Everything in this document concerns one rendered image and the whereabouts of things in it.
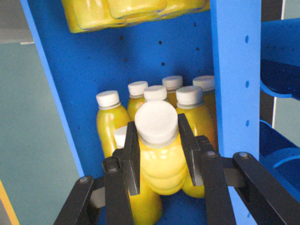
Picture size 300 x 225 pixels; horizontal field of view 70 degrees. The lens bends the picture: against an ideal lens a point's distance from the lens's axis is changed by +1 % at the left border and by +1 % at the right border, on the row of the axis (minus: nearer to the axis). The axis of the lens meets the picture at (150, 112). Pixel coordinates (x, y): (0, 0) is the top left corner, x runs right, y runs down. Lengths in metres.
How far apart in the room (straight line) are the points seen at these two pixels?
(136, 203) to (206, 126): 0.17
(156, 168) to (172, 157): 0.02
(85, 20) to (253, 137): 0.24
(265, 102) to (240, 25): 1.31
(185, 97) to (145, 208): 0.20
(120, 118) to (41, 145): 1.43
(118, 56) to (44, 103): 1.23
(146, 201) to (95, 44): 0.29
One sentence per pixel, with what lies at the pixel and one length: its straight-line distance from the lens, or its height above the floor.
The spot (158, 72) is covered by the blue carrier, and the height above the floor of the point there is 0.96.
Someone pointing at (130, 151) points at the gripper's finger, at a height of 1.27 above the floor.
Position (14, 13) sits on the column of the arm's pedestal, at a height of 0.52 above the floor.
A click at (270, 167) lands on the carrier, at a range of 1.11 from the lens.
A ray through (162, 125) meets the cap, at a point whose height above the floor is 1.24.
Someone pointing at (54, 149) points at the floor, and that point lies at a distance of 1.76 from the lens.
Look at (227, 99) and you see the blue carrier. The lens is 0.21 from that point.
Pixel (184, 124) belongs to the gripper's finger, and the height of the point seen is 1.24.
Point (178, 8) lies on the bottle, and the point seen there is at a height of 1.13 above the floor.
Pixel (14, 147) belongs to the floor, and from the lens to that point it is 1.88.
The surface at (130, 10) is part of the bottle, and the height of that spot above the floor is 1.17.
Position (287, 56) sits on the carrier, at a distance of 0.73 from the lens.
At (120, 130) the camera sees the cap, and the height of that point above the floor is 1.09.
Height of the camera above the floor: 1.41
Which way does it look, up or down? 70 degrees down
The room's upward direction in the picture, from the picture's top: 177 degrees clockwise
